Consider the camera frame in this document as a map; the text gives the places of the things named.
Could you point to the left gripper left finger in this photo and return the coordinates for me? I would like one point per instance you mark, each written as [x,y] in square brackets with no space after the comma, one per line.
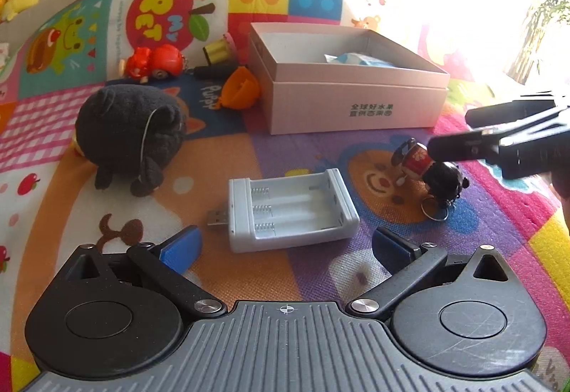
[162,268]

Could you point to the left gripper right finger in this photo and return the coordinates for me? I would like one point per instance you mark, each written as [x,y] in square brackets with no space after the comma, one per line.
[412,267]

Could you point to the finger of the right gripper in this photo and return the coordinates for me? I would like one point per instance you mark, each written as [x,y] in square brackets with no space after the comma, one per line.
[506,112]
[479,144]

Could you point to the black head keychain figure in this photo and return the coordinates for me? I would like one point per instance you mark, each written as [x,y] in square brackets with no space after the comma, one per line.
[443,179]

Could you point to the white battery charger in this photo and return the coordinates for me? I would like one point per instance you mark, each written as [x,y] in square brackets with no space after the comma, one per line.
[286,212]

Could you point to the black plush toy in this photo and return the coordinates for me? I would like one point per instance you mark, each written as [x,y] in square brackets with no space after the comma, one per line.
[131,131]

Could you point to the red hooded doll figure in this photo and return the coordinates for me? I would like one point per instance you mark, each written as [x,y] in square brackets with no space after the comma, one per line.
[152,63]

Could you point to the blue tissue pack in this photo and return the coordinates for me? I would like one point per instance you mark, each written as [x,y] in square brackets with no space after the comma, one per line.
[357,59]

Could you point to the pink cardboard box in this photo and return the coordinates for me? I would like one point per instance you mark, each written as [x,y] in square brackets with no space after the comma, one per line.
[302,93]

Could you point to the orange plastic toy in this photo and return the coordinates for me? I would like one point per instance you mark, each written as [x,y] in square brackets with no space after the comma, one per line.
[241,91]

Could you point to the black cylinder stick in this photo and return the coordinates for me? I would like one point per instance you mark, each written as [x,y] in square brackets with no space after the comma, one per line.
[214,72]

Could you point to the gold cylinder cap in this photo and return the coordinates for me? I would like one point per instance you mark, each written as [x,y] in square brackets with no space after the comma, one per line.
[222,50]

